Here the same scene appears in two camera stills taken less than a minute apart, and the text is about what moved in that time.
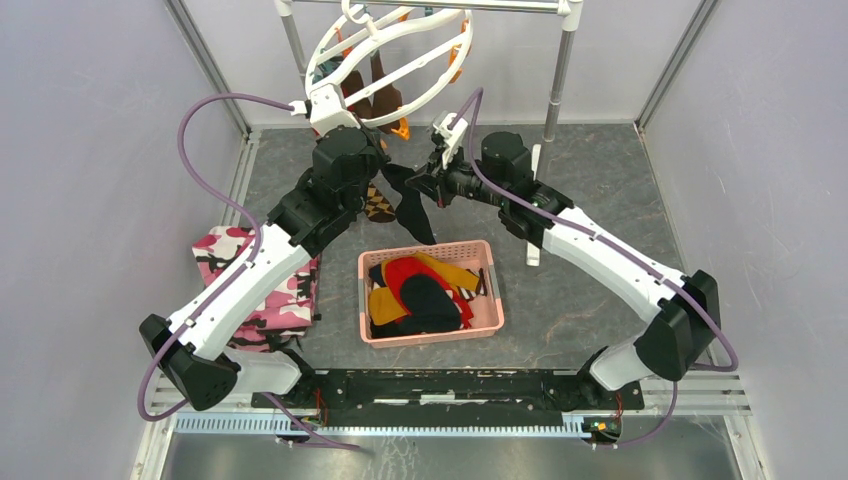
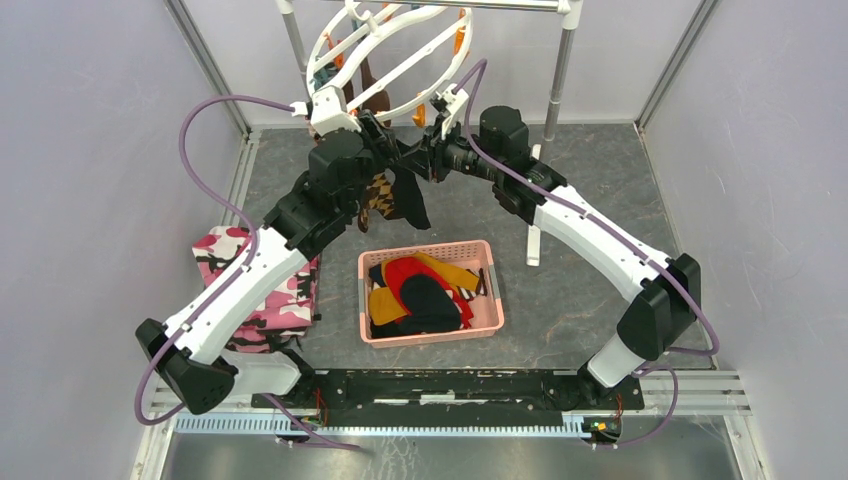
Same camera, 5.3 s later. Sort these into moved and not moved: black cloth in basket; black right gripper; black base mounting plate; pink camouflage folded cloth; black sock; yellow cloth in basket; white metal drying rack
Moved: black right gripper; black sock
Not moved: black base mounting plate; black cloth in basket; white metal drying rack; yellow cloth in basket; pink camouflage folded cloth
